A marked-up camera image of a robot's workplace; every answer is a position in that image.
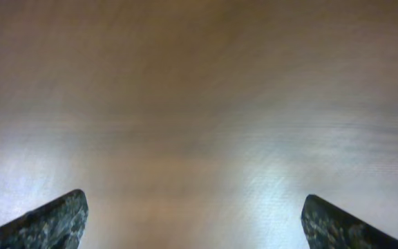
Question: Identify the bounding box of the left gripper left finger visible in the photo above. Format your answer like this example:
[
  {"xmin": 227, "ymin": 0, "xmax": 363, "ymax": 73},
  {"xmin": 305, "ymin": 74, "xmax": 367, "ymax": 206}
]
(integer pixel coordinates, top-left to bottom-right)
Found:
[{"xmin": 0, "ymin": 189, "xmax": 88, "ymax": 249}]

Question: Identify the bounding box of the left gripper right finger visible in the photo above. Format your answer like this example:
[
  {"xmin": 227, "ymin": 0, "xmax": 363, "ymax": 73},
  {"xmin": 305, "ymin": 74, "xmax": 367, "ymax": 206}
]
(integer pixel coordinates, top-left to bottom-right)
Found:
[{"xmin": 301, "ymin": 194, "xmax": 398, "ymax": 249}]

